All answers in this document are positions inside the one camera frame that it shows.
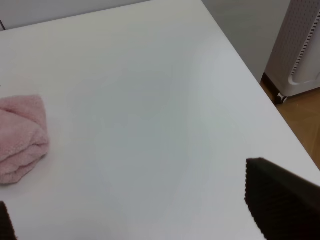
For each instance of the pink rolled towel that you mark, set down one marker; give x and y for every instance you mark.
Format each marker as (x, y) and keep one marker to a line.
(24, 138)

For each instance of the white perforated air purifier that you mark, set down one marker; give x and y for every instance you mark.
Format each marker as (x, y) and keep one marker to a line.
(294, 63)

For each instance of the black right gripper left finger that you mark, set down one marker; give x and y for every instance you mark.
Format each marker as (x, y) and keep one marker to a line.
(7, 231)

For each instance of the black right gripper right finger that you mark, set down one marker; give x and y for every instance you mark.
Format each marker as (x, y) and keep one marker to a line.
(283, 205)

